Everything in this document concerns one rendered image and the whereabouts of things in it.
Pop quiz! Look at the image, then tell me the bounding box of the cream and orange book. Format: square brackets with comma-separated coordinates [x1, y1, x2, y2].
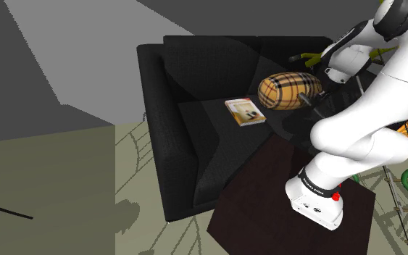
[224, 97, 267, 128]

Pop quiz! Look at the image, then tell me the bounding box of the dark robot stand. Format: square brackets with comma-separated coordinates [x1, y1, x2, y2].
[206, 132, 378, 255]

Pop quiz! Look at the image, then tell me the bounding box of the black sofa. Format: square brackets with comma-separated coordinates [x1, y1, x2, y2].
[136, 34, 381, 223]

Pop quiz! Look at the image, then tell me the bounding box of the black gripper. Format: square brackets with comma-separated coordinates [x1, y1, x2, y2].
[296, 80, 339, 109]

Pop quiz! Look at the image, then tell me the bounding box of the tan plaid cylinder pillow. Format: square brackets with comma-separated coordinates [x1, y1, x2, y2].
[257, 71, 323, 112]

